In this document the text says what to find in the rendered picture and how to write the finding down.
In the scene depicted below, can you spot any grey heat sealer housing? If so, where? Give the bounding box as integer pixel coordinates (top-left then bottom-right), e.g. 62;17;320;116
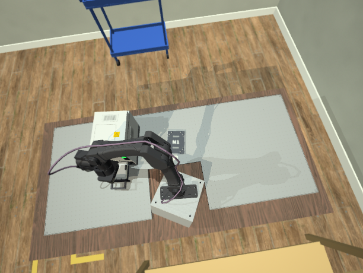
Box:
90;110;140;189

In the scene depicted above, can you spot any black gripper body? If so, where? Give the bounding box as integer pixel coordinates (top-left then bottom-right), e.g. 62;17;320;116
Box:
97;160;119;182

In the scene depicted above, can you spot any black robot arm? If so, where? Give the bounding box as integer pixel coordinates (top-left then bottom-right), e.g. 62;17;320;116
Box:
74;131;198;200

